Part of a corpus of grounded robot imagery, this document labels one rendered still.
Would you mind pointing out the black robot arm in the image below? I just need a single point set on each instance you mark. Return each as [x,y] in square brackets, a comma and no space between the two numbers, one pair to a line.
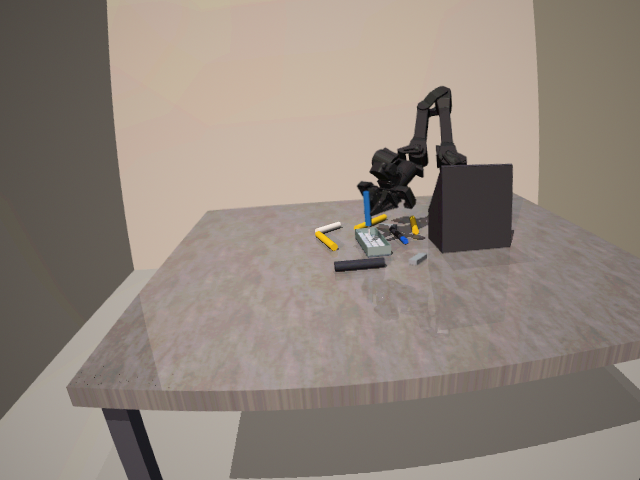
[385,162]

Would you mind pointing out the white cylinder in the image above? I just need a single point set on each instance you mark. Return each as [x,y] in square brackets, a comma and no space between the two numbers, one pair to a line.
[329,227]

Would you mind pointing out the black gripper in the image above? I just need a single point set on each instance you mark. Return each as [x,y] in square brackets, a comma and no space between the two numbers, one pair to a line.
[388,196]

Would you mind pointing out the grey keyboard with white letter keys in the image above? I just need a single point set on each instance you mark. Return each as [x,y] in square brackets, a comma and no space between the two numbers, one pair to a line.
[374,245]

